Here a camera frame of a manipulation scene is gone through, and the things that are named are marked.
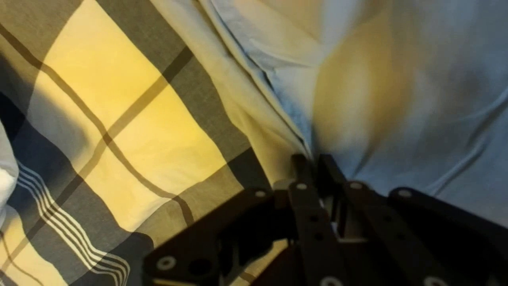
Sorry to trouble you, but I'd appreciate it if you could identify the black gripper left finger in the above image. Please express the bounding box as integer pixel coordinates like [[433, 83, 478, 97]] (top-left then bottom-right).
[[141, 154, 324, 286]]

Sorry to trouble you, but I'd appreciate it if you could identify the light grey cloth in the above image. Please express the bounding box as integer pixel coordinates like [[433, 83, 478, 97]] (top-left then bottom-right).
[[149, 0, 508, 229]]

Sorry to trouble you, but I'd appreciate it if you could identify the white pillow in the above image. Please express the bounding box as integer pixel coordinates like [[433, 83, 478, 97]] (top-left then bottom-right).
[[0, 123, 19, 226]]

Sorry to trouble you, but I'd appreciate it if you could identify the plaid yellow grey comforter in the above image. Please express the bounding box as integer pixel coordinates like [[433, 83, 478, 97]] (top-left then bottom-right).
[[0, 0, 287, 286]]

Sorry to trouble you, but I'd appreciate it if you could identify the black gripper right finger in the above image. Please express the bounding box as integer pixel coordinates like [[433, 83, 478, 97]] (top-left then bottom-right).
[[317, 156, 508, 286]]

